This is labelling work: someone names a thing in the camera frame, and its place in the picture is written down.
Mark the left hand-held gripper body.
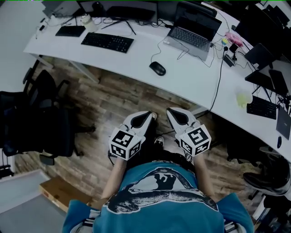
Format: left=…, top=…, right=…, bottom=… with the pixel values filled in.
left=108, top=124, right=146, bottom=161

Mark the grey-backed monitor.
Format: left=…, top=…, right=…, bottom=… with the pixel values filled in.
left=244, top=43, right=276, bottom=69

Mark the slim black office chair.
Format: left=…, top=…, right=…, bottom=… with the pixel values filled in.
left=22, top=66, right=71, bottom=110

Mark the thin black mouse cable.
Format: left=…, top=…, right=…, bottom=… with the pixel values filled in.
left=150, top=41, right=168, bottom=63

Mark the pink package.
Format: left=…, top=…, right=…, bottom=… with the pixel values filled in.
left=225, top=31, right=244, bottom=46

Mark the large black keyboard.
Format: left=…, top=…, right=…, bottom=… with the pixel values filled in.
left=80, top=32, right=135, bottom=54

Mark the large black curved monitor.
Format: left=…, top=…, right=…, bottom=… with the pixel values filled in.
left=235, top=4, right=291, bottom=60

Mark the person's left forearm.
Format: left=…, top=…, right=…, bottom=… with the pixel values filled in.
left=101, top=157, right=128, bottom=200

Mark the grey open laptop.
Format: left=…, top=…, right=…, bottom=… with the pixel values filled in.
left=163, top=2, right=223, bottom=62

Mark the person's right forearm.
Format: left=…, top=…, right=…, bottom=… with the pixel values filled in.
left=193, top=156, right=216, bottom=198

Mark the black compact keyboard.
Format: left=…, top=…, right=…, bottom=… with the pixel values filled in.
left=246, top=95, right=279, bottom=120

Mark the black monitor with V-stand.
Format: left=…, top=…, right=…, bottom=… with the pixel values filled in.
left=100, top=5, right=158, bottom=36

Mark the black closed laptop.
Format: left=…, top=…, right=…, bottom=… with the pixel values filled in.
left=276, top=105, right=291, bottom=140

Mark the black monitor on tripod legs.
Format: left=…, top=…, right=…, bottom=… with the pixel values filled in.
left=245, top=69, right=290, bottom=96

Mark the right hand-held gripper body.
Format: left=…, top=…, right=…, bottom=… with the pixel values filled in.
left=175, top=123, right=212, bottom=157

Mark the black office chair grey rim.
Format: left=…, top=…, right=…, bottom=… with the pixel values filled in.
left=227, top=127, right=291, bottom=205

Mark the thick black power cable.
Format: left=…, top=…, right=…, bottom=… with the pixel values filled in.
left=159, top=51, right=229, bottom=137

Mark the yellow-green cloth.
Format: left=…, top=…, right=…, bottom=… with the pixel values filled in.
left=236, top=91, right=253, bottom=108

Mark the small black keyboard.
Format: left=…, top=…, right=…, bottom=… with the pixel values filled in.
left=55, top=25, right=86, bottom=37

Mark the white bottle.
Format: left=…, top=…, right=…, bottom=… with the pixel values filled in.
left=81, top=13, right=98, bottom=33

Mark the dark grey monitor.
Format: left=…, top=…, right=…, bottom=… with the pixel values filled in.
left=41, top=1, right=80, bottom=19

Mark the white desk leg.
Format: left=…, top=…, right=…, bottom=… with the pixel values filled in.
left=195, top=105, right=209, bottom=117
left=67, top=60, right=101, bottom=84

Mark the flat cardboard box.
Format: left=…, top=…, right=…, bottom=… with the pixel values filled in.
left=38, top=176, right=92, bottom=213

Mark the black power adapter brick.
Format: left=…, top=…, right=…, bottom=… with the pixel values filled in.
left=223, top=54, right=235, bottom=68

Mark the person's blue printed shirt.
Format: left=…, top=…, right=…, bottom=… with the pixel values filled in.
left=62, top=160, right=254, bottom=233

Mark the bulky black office chair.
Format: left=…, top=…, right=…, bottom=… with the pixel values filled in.
left=0, top=90, right=96, bottom=160

